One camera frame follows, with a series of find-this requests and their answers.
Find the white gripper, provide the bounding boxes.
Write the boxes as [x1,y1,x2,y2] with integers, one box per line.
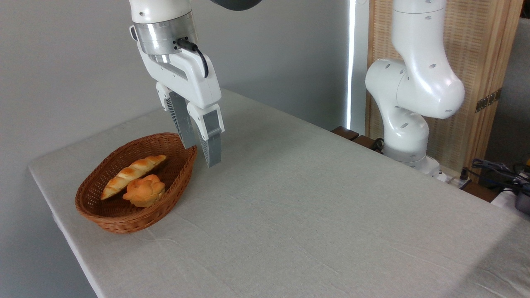
[138,45,225,168]

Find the long twisted bread roll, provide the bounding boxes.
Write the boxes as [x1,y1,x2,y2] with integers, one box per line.
[101,155,167,201]

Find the round flower-shaped bread bun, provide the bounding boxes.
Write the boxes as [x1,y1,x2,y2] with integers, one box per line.
[123,174,166,208]

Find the brown wicker basket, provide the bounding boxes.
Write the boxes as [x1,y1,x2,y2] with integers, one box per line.
[75,132,198,234]

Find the light grey tablecloth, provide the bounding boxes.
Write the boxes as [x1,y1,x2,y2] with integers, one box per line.
[28,88,530,298]

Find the dark wooden block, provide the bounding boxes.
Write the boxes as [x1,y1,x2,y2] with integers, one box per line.
[352,135,384,154]
[331,126,360,141]

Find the white power strip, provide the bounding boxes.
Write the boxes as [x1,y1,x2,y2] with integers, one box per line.
[438,171,472,190]

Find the wooden woven folding screen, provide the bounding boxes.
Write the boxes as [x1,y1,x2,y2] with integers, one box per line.
[366,0,524,183]

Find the metal screen hinge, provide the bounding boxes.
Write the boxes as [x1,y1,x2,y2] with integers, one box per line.
[475,88,503,113]

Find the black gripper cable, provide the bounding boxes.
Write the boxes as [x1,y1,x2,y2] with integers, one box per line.
[178,38,210,79]

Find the bundle of dark cables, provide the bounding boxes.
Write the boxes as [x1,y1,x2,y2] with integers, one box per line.
[470,158,530,196]

